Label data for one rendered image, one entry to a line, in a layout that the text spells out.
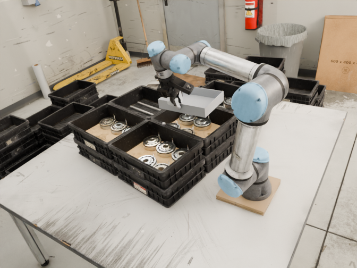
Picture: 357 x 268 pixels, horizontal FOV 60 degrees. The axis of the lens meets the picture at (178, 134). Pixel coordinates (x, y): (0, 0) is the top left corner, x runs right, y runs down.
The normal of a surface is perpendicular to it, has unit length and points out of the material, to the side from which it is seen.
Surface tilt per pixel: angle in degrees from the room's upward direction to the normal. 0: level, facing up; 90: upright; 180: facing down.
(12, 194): 0
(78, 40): 90
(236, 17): 90
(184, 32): 90
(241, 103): 83
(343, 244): 0
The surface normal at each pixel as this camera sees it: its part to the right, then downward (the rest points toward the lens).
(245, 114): -0.70, 0.36
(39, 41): 0.83, 0.21
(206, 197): -0.11, -0.83
